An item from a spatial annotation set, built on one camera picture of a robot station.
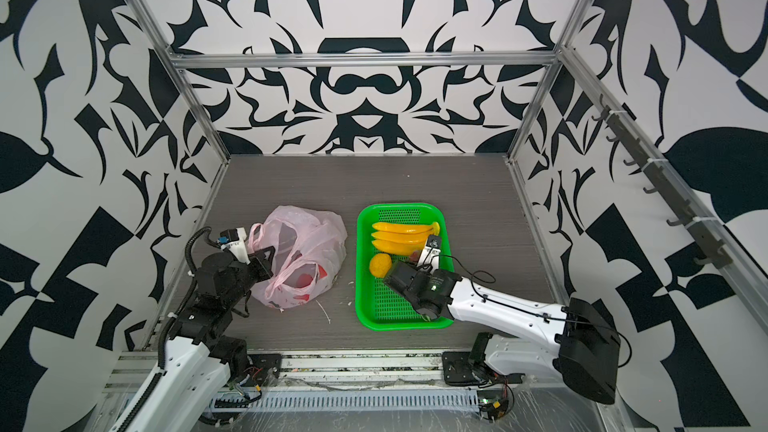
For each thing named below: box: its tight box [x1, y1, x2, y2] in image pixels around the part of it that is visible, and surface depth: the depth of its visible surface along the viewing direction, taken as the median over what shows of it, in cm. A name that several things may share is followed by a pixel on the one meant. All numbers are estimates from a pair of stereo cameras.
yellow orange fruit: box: [369, 253, 392, 278], surface depth 88 cm
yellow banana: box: [371, 222, 440, 255], surface depth 94 cm
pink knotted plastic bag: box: [247, 205, 347, 309], surface depth 81 cm
